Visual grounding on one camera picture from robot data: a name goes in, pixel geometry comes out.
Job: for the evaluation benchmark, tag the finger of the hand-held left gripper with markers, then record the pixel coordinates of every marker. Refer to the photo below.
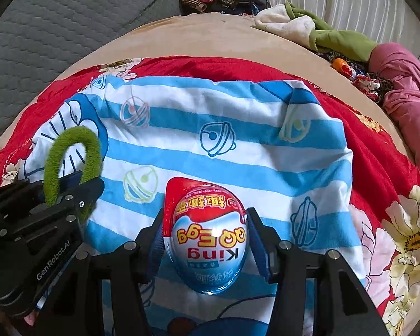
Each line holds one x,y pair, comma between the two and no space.
17,196
84,194

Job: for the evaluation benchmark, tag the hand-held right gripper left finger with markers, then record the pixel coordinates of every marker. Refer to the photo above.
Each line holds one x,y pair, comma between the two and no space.
156,239

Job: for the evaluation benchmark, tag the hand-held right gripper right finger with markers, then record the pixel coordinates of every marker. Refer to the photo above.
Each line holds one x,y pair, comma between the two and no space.
256,239

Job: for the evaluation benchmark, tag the red and blue toy egg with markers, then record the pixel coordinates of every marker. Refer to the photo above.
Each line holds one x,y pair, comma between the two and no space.
203,238

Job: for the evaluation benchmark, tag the green fuzzy scrunchie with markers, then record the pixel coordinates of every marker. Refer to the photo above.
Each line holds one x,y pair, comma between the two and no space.
91,147

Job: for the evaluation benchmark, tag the blue striped cartoon cloth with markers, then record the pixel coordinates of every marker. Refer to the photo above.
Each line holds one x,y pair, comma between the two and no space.
231,140

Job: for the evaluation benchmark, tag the red floral blanket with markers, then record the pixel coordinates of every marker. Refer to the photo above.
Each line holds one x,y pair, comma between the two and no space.
371,154

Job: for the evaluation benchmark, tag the grey quilted headboard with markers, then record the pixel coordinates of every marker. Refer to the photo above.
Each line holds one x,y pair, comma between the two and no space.
56,24

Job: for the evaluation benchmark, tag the red and white wrapper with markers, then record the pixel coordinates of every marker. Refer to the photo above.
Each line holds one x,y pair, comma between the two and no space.
365,84

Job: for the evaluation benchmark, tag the small orange toy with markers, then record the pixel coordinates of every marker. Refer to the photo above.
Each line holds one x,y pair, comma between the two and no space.
339,64

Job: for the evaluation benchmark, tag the dark patterned cloth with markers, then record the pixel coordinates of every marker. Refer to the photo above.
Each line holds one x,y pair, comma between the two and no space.
385,89

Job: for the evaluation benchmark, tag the pink quilt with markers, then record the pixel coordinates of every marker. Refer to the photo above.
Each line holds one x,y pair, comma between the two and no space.
406,84

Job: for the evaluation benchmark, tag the green and white fleece garment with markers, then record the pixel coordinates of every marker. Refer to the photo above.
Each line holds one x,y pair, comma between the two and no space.
336,38

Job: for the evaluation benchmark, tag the white pleated curtain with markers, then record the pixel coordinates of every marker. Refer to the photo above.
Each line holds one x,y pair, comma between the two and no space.
353,0

